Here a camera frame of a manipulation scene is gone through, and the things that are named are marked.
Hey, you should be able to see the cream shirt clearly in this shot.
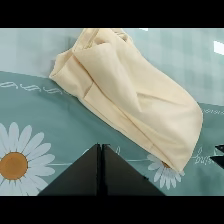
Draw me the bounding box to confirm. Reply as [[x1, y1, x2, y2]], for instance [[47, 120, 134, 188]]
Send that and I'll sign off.
[[48, 28, 204, 174]]

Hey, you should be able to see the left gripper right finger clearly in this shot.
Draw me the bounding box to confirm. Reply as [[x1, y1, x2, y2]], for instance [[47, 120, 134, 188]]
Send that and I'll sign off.
[[101, 143, 165, 197]]

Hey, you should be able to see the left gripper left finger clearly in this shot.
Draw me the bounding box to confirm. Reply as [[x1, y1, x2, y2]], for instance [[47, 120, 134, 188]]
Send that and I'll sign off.
[[37, 143, 101, 197]]

